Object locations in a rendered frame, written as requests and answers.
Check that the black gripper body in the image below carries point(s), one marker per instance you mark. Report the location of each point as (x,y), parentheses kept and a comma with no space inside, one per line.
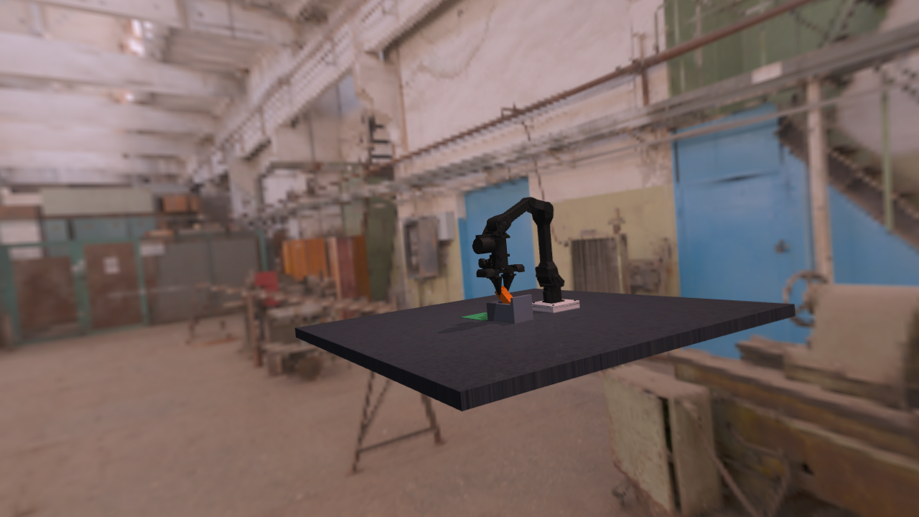
(500,265)

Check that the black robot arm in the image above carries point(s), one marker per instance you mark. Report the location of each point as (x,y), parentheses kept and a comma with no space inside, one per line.
(493,239)

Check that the orange l-shaped part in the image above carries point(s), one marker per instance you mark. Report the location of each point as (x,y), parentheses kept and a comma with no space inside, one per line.
(504,296)

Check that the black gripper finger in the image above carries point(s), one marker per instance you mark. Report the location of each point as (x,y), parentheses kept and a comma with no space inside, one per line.
(507,280)
(497,282)

